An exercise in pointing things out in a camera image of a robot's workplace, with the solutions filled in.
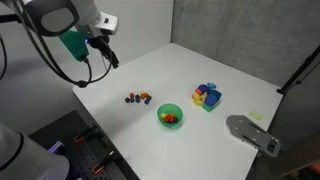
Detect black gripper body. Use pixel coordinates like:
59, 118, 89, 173
88, 36, 119, 69

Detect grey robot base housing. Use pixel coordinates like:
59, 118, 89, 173
0, 124, 70, 180

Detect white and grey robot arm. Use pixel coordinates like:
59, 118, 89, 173
1, 0, 119, 68

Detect dark purple block far left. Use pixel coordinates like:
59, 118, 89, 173
125, 97, 130, 103

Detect blue block on table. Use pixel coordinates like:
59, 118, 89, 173
135, 95, 141, 103

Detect orange block on table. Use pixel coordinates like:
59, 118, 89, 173
140, 92, 149, 99

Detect dark blue block right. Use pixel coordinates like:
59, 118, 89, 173
144, 96, 152, 105

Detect green plastic bowl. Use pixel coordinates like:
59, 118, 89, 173
157, 103, 183, 128

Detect blocks inside green bowl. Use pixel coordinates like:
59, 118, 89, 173
161, 113, 178, 124

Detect red black clamp upper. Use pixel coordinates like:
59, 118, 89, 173
73, 124, 97, 144

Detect red black clamp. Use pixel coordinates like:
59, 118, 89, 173
92, 151, 117, 175
73, 124, 97, 144

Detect yellow toy pieces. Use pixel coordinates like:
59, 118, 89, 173
192, 93, 207, 106

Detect purple toy ball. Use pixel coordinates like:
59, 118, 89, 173
198, 84, 209, 94

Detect black perforated base board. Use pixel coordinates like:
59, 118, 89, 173
30, 111, 139, 180

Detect blue and green toy box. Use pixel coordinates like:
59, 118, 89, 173
202, 90, 222, 112

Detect red black clamp lower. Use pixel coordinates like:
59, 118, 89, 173
92, 151, 117, 175

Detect grey metal mounting plate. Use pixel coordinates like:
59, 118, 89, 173
225, 115, 281, 157

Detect yellow sticky note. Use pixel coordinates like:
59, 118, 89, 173
249, 110, 263, 121

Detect black tripod pole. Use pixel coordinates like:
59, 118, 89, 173
277, 45, 320, 95

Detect green camera mount on wrist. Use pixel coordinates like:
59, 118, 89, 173
59, 30, 89, 62

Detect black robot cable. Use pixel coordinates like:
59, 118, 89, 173
12, 0, 114, 89

